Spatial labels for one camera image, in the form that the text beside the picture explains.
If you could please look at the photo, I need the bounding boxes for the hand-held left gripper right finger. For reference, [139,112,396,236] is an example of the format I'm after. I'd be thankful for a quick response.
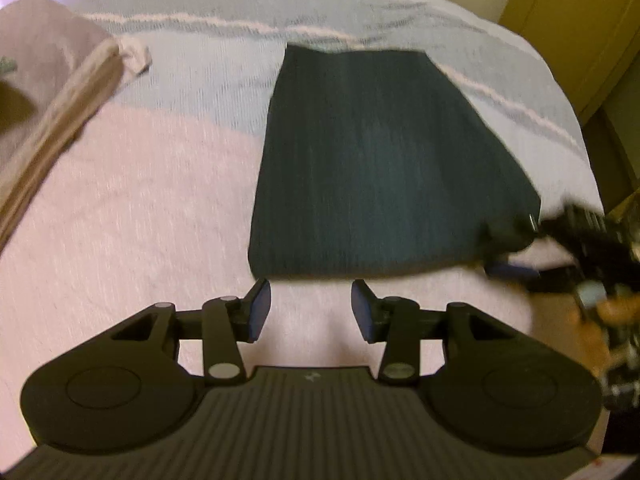
[350,279,506,387]

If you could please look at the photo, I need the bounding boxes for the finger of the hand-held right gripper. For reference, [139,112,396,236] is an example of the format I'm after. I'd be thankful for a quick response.
[485,257,543,284]
[480,212,551,252]

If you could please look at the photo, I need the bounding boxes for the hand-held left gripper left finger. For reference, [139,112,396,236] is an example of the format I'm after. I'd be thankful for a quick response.
[110,277,273,388]

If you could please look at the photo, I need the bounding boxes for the dark denim jeans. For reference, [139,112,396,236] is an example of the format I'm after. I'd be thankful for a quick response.
[247,42,544,281]

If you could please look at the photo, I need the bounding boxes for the pink grey striped bed blanket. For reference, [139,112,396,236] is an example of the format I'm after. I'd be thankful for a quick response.
[0,0,607,461]

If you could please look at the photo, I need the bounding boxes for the yellow wooden wardrobe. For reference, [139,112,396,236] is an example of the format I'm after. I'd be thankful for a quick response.
[497,0,640,122]

